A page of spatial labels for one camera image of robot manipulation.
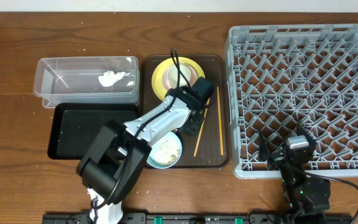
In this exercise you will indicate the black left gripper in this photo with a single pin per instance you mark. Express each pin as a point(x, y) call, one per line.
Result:
point(195, 131)

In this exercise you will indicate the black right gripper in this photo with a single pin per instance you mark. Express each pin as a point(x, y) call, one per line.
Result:
point(281, 157)

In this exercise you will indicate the wooden chopstick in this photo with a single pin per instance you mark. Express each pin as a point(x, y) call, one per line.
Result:
point(220, 122)
point(200, 133)

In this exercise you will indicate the light blue bowl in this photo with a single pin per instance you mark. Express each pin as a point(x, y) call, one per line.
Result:
point(166, 152)

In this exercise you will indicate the white paper cup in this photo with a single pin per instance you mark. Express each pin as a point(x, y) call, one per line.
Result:
point(174, 77)

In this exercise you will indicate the white tissue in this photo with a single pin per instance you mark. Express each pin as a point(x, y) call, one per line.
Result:
point(109, 78)

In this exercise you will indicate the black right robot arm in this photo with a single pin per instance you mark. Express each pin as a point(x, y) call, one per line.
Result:
point(308, 196)

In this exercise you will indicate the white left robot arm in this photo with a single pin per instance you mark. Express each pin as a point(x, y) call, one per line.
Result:
point(115, 159)

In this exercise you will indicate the grey dishwasher rack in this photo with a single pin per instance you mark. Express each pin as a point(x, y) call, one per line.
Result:
point(281, 76)

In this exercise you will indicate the brown serving tray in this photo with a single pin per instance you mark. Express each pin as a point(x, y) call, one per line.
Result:
point(208, 154)

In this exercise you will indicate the pink bowl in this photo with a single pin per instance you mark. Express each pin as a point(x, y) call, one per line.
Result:
point(166, 83)

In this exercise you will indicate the yellow plate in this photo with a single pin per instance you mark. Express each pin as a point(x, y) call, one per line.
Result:
point(157, 75)

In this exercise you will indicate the clear plastic bin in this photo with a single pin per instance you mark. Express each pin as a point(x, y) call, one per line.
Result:
point(75, 80)

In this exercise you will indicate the black tray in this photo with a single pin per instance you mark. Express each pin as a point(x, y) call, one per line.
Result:
point(75, 125)

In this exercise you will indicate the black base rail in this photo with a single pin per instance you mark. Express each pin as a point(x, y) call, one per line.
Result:
point(141, 218)

